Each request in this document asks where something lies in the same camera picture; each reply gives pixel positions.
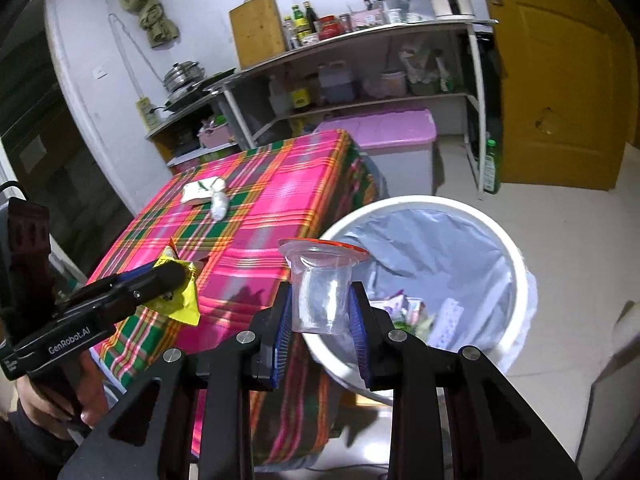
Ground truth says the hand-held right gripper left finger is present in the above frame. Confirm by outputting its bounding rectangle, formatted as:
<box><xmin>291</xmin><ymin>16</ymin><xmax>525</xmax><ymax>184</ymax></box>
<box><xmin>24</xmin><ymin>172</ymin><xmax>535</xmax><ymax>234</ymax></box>
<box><xmin>57</xmin><ymin>282</ymin><xmax>296</xmax><ymax>480</ymax></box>

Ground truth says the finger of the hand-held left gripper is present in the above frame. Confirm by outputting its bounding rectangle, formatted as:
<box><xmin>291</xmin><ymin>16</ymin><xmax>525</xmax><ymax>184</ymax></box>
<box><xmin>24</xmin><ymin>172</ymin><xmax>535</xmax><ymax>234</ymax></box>
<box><xmin>75</xmin><ymin>261</ymin><xmax>187</xmax><ymax>323</ymax></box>
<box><xmin>82</xmin><ymin>264</ymin><xmax>158</xmax><ymax>297</ymax></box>

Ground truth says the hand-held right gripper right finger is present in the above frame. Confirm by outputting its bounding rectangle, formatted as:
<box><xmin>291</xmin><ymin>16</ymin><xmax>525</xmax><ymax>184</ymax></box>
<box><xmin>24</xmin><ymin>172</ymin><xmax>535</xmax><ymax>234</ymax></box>
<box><xmin>347</xmin><ymin>282</ymin><xmax>583</xmax><ymax>480</ymax></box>

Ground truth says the yellow snack wrapper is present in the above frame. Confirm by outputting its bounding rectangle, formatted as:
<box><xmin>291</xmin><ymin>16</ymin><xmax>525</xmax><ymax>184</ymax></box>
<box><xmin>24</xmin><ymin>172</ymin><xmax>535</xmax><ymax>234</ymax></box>
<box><xmin>150</xmin><ymin>237</ymin><xmax>202</xmax><ymax>328</ymax></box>

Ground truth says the purple snack packet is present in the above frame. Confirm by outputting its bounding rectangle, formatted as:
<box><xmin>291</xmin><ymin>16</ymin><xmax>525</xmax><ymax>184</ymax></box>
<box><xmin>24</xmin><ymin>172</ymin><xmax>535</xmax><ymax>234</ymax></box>
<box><xmin>372</xmin><ymin>296</ymin><xmax>407</xmax><ymax>318</ymax></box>

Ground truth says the clear plastic cup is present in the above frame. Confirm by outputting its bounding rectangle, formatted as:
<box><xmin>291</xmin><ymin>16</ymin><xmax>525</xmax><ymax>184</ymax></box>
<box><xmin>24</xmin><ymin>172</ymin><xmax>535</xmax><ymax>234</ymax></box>
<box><xmin>278</xmin><ymin>238</ymin><xmax>371</xmax><ymax>336</ymax></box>

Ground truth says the green snack wrapper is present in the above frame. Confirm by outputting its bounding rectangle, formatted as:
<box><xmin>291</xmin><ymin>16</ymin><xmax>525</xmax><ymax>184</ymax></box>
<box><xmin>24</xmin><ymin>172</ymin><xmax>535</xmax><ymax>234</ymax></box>
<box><xmin>395</xmin><ymin>305</ymin><xmax>431</xmax><ymax>336</ymax></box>

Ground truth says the white purple tissue pack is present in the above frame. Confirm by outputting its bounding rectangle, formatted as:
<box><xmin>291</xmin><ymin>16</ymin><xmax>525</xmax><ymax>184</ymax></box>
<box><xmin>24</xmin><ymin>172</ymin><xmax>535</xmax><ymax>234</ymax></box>
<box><xmin>430</xmin><ymin>299</ymin><xmax>467</xmax><ymax>347</ymax></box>

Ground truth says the white trash bin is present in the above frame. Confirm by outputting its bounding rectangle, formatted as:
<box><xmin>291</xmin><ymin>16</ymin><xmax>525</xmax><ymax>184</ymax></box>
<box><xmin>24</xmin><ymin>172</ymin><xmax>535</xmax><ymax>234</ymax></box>
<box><xmin>300</xmin><ymin>195</ymin><xmax>538</xmax><ymax>406</ymax></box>

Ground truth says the person's left forearm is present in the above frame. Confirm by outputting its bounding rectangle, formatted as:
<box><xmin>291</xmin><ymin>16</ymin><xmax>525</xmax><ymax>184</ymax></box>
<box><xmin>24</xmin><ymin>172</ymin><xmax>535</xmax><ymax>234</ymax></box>
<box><xmin>0</xmin><ymin>400</ymin><xmax>96</xmax><ymax>480</ymax></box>

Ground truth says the person's left hand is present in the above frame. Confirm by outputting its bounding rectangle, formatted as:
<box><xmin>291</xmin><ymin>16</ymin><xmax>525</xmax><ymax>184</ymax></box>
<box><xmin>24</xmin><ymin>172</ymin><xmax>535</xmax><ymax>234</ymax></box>
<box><xmin>17</xmin><ymin>352</ymin><xmax>108</xmax><ymax>428</ymax></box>

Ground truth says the crumpled clear plastic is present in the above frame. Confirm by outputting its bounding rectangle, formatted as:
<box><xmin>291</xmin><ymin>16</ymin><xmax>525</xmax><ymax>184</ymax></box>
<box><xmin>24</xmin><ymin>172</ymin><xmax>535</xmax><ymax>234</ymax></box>
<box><xmin>210</xmin><ymin>180</ymin><xmax>231</xmax><ymax>222</ymax></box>

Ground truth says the grey bin liner bag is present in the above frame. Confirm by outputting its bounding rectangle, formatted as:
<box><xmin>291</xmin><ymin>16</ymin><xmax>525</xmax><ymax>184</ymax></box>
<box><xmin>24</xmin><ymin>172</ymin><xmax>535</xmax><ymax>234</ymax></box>
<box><xmin>320</xmin><ymin>207</ymin><xmax>538</xmax><ymax>376</ymax></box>

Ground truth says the pink plastic basket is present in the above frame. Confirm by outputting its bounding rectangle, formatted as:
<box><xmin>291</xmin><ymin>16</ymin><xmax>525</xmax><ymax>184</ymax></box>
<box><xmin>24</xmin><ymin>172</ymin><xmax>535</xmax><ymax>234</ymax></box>
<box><xmin>198</xmin><ymin>122</ymin><xmax>236</xmax><ymax>148</ymax></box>

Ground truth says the small grey kitchen shelf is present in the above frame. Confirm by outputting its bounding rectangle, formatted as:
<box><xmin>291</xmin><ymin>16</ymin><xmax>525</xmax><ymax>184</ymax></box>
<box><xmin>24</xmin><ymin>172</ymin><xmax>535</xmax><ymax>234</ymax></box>
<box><xmin>145</xmin><ymin>92</ymin><xmax>241</xmax><ymax>171</ymax></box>

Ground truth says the yellow power strip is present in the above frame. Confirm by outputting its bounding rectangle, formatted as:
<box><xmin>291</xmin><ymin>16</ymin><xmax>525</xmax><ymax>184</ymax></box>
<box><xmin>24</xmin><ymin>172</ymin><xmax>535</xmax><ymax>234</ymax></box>
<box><xmin>136</xmin><ymin>97</ymin><xmax>161</xmax><ymax>128</ymax></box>

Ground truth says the black induction cooker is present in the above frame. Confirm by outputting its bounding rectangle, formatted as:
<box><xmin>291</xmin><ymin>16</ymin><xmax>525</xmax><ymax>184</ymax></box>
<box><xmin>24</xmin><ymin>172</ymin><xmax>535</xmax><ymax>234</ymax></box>
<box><xmin>162</xmin><ymin>67</ymin><xmax>237</xmax><ymax>113</ymax></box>

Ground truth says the steel cooking pot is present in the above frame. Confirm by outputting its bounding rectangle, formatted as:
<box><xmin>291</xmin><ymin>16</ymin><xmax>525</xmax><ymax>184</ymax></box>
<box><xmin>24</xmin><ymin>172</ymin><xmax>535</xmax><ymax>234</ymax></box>
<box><xmin>162</xmin><ymin>60</ymin><xmax>206</xmax><ymax>96</ymax></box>

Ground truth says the pink lidded storage box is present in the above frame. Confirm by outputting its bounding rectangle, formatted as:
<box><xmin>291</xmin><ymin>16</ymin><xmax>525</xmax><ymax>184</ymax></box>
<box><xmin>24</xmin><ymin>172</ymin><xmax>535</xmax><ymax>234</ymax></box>
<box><xmin>312</xmin><ymin>107</ymin><xmax>438</xmax><ymax>196</ymax></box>

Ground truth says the green plastic bottle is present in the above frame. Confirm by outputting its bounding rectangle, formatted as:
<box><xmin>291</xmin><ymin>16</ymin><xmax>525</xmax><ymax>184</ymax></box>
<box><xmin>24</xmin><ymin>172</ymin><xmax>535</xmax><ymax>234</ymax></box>
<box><xmin>481</xmin><ymin>132</ymin><xmax>502</xmax><ymax>195</ymax></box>

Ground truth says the long grey kitchen shelf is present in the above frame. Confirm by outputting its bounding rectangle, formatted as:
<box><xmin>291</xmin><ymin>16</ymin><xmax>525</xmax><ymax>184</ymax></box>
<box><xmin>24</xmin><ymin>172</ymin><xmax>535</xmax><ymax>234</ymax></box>
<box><xmin>215</xmin><ymin>17</ymin><xmax>501</xmax><ymax>201</ymax></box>

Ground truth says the pink plastic tub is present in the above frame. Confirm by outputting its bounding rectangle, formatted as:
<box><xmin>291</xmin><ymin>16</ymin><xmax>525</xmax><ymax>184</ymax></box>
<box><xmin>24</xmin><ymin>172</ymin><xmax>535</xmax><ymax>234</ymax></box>
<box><xmin>380</xmin><ymin>71</ymin><xmax>408</xmax><ymax>97</ymax></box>

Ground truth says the blue grey plastic jug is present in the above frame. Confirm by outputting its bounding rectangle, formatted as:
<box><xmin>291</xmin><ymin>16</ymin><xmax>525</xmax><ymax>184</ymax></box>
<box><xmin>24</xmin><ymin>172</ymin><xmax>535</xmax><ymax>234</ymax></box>
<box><xmin>317</xmin><ymin>60</ymin><xmax>357</xmax><ymax>103</ymax></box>

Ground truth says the green hanging cloth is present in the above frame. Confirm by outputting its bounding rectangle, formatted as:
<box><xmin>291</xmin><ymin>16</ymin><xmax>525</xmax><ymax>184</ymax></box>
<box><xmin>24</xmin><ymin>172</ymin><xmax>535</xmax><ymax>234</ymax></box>
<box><xmin>109</xmin><ymin>0</ymin><xmax>180</xmax><ymax>50</ymax></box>

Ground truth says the wooden cutting board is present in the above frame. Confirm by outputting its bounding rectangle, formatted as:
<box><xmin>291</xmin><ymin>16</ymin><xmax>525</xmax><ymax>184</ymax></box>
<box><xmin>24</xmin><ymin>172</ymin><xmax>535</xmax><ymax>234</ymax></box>
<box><xmin>229</xmin><ymin>0</ymin><xmax>287</xmax><ymax>70</ymax></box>

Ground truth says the bundle of plastic bags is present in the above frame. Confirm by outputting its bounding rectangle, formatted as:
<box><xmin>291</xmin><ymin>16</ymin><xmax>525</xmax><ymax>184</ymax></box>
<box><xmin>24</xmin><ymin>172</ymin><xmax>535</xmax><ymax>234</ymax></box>
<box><xmin>400</xmin><ymin>45</ymin><xmax>463</xmax><ymax>96</ymax></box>

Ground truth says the green yellow sauce bottle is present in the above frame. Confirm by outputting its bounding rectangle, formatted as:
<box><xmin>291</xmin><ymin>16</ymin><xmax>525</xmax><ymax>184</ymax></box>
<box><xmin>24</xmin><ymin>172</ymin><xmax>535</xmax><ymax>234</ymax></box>
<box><xmin>291</xmin><ymin>4</ymin><xmax>310</xmax><ymax>43</ymax></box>

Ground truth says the dark sauce bottle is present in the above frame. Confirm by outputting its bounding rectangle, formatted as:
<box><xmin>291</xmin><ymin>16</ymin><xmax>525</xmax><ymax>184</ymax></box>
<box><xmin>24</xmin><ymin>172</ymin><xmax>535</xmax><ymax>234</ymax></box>
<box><xmin>302</xmin><ymin>1</ymin><xmax>321</xmax><ymax>36</ymax></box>

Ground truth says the red container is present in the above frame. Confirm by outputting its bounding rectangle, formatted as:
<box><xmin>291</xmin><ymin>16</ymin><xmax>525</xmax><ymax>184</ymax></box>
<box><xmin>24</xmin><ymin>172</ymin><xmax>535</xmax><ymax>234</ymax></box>
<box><xmin>317</xmin><ymin>15</ymin><xmax>343</xmax><ymax>41</ymax></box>

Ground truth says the knife holder with knives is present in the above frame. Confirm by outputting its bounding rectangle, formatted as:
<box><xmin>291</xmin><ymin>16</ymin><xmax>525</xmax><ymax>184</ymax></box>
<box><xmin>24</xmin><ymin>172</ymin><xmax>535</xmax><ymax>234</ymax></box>
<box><xmin>350</xmin><ymin>0</ymin><xmax>387</xmax><ymax>28</ymax></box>

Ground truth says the clear plastic storage container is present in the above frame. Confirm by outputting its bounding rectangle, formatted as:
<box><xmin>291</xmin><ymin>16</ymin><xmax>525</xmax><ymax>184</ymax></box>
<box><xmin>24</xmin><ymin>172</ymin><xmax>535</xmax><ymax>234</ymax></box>
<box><xmin>377</xmin><ymin>0</ymin><xmax>433</xmax><ymax>23</ymax></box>

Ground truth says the yellow wooden door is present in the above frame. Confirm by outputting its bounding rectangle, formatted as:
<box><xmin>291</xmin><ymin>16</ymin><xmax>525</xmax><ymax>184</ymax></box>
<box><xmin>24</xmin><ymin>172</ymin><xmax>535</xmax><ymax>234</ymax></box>
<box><xmin>472</xmin><ymin>0</ymin><xmax>640</xmax><ymax>191</ymax></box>

